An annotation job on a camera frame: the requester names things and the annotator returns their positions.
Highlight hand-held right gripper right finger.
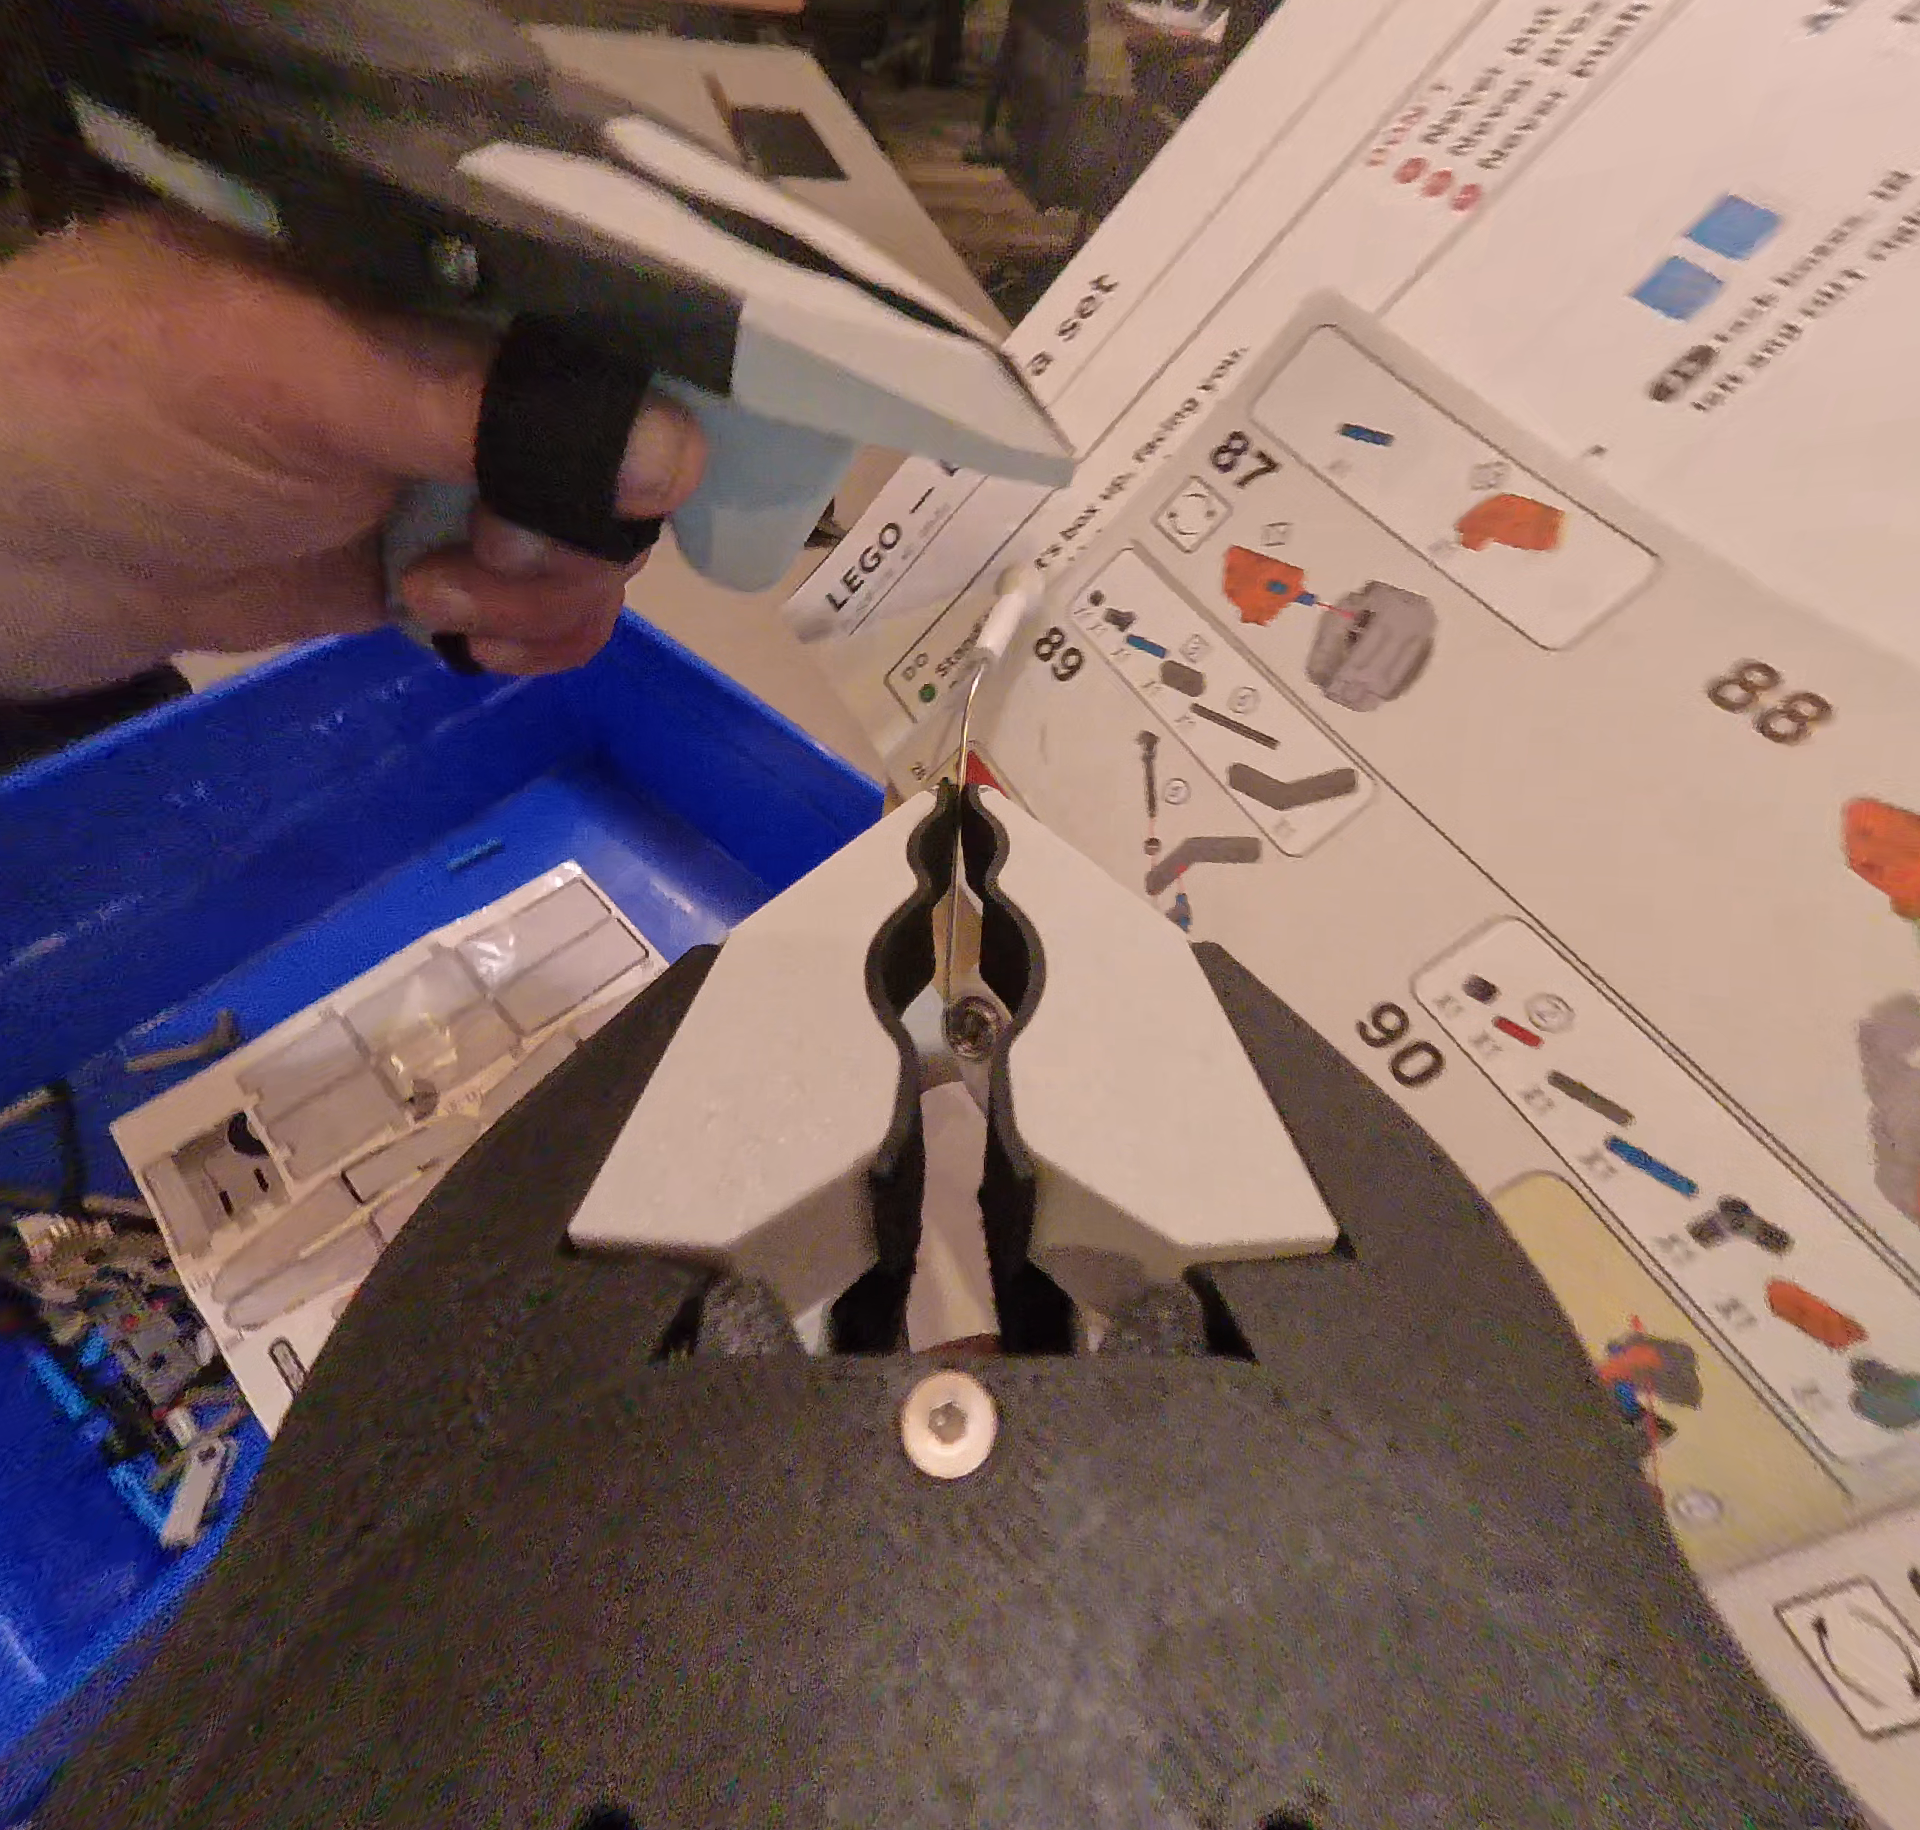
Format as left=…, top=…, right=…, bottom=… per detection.
left=961, top=785, right=1339, bottom=1357

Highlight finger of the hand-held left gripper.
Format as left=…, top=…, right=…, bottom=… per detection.
left=608, top=111, right=1007, bottom=351
left=459, top=146, right=1081, bottom=497

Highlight glossy building instruction booklet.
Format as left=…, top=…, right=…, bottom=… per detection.
left=961, top=288, right=1920, bottom=1830

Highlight small building parts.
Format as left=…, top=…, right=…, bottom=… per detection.
left=0, top=1013, right=248, bottom=1550

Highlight person's left hand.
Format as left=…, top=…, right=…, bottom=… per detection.
left=0, top=217, right=710, bottom=699

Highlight paper instruction sheet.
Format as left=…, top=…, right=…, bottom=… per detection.
left=790, top=0, right=1920, bottom=807

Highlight clear sticker sheet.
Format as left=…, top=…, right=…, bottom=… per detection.
left=115, top=864, right=668, bottom=1438

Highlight blue plastic bin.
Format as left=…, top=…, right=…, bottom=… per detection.
left=0, top=607, right=887, bottom=1830

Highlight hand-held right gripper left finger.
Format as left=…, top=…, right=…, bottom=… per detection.
left=564, top=785, right=961, bottom=1357

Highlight person's left forearm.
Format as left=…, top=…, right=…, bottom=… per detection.
left=0, top=664, right=200, bottom=780

